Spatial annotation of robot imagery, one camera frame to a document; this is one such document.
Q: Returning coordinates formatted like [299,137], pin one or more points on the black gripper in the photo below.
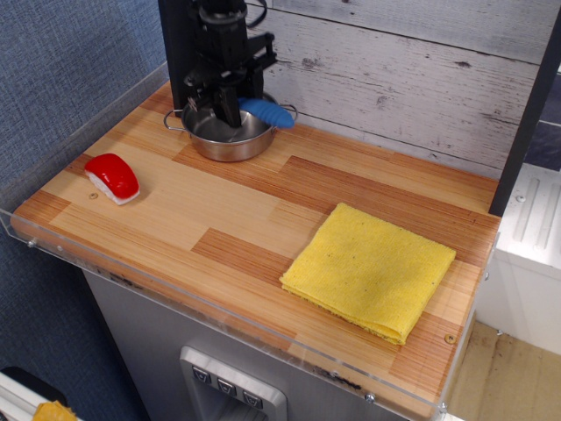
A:
[228,62]

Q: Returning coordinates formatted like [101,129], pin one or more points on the blue handled metal scoop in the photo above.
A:
[268,112]

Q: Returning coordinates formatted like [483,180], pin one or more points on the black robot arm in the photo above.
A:
[214,7]

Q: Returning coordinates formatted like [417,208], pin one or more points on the yellow folded towel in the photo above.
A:
[371,273]

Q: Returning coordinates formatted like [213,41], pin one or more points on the stainless steel pot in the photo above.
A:
[214,139]

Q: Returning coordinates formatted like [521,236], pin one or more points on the red toy sushi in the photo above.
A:
[114,177]

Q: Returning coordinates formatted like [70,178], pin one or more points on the grey metal cabinet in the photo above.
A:
[150,335]

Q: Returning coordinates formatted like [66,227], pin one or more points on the silver button panel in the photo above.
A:
[222,392]

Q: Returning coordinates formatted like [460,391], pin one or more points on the white ribbed cabinet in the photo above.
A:
[520,293]

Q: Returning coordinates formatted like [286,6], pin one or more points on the clear acrylic edge guard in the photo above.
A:
[407,405]

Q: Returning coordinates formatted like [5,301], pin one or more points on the yellow object bottom corner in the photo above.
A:
[53,411]

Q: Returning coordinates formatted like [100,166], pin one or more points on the black left vertical post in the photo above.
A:
[180,51]

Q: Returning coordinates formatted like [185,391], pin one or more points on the black vertical post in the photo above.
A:
[533,110]
[180,51]

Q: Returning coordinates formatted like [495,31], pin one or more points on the black right vertical post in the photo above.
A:
[533,110]

